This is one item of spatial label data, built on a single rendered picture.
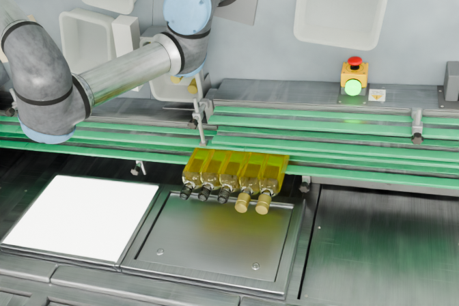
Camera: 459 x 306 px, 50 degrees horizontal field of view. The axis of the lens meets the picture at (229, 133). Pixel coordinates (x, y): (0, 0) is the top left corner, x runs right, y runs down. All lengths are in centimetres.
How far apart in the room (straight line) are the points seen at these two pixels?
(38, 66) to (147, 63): 30
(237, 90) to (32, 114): 66
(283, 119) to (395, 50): 36
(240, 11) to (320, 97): 34
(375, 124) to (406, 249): 35
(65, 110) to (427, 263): 98
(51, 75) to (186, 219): 67
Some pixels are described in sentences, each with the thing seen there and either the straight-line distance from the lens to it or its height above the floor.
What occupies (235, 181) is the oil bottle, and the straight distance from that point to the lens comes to 138.
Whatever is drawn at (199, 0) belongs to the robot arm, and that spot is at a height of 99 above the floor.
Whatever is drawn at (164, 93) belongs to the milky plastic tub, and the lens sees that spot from 161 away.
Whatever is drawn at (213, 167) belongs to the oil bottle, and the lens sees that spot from 142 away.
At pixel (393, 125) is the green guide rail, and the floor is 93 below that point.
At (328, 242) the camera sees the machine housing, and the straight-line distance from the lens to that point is 144.
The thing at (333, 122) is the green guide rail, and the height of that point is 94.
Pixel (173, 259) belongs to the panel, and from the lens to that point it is 142.
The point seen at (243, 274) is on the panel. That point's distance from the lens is 134.
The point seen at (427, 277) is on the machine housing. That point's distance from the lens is 140.
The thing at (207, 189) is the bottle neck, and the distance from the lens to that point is 138.
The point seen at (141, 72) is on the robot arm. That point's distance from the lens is 122.
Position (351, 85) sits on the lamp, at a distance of 139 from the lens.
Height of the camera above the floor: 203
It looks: 48 degrees down
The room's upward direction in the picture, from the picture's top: 155 degrees counter-clockwise
